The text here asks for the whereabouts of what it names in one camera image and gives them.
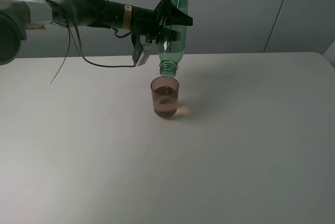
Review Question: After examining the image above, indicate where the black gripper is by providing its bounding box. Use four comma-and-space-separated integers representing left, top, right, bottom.
130, 0, 193, 44

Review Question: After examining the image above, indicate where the green transparent water bottle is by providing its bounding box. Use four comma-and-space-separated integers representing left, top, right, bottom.
158, 0, 193, 77

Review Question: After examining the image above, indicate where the pink transparent plastic cup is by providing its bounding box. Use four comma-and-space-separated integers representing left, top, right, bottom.
151, 76, 179, 119

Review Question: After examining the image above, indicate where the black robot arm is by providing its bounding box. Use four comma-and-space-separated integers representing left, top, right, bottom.
1, 0, 193, 66

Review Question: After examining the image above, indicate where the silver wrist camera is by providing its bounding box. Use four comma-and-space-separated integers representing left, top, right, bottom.
131, 35, 152, 66

